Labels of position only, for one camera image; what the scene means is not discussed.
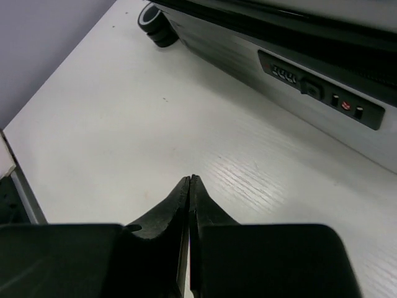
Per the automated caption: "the aluminium table rail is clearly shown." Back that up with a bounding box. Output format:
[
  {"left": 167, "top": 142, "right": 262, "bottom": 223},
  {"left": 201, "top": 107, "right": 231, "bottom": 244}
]
[{"left": 1, "top": 132, "right": 47, "bottom": 225}]

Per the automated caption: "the black white space suitcase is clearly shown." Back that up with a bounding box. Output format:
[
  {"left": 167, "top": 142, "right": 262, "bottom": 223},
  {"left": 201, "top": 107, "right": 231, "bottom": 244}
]
[{"left": 138, "top": 1, "right": 396, "bottom": 171}]

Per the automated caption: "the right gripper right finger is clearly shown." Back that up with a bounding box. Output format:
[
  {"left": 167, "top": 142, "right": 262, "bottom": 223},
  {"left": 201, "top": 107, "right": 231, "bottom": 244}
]
[{"left": 189, "top": 175, "right": 362, "bottom": 297}]

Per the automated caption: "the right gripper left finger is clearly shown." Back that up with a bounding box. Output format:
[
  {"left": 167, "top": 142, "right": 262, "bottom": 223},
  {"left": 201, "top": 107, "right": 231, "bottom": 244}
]
[{"left": 1, "top": 177, "right": 190, "bottom": 297}]

